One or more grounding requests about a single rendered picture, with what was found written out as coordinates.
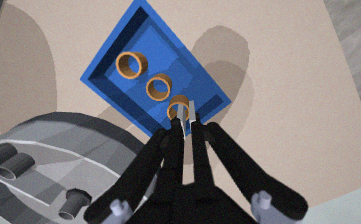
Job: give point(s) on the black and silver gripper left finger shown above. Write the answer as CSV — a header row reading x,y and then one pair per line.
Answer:
x,y
119,202

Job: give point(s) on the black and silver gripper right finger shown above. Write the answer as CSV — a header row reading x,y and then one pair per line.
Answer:
x,y
272,202

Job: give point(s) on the bronze bushing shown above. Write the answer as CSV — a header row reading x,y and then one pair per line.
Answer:
x,y
123,66
178,99
153,93

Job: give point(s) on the blue shallow tray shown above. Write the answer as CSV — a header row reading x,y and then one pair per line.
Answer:
x,y
137,32

